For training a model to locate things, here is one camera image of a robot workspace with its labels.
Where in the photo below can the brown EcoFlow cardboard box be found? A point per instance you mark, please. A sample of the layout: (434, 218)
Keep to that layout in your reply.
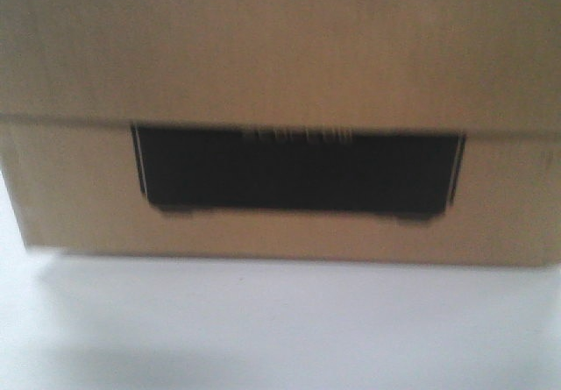
(400, 131)

